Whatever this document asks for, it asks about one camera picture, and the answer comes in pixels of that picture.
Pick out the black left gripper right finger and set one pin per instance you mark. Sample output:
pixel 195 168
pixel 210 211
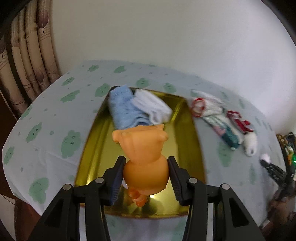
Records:
pixel 231 219

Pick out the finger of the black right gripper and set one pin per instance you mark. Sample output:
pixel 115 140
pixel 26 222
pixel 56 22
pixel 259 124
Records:
pixel 275 172

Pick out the white fluffy plush item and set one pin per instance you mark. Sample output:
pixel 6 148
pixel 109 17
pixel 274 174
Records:
pixel 250 144

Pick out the beige patterned curtain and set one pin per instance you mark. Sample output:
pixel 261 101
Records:
pixel 28 64

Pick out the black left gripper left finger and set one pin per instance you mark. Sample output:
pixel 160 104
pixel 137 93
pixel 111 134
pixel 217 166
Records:
pixel 60 221

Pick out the gold red toffee tin box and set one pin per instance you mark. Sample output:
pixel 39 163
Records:
pixel 101 152

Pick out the green cloud pattern tablecloth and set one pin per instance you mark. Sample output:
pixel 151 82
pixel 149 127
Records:
pixel 43 150

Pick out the white sock with red trim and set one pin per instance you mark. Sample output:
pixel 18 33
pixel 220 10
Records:
pixel 204 104

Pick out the teal white plastic packet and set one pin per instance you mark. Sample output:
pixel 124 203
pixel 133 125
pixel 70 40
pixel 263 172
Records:
pixel 224 130

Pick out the white knit sock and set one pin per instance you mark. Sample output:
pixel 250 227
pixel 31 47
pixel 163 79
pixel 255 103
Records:
pixel 157 110

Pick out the red grey fabric garment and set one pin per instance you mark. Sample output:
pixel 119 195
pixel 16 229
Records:
pixel 244 126

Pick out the orange rubber toy figure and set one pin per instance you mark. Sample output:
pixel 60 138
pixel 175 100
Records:
pixel 146 172

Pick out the light blue knit sock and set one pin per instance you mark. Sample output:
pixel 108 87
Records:
pixel 124 113

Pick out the dark wooden side cabinet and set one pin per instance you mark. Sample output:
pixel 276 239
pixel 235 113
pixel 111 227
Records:
pixel 287 145

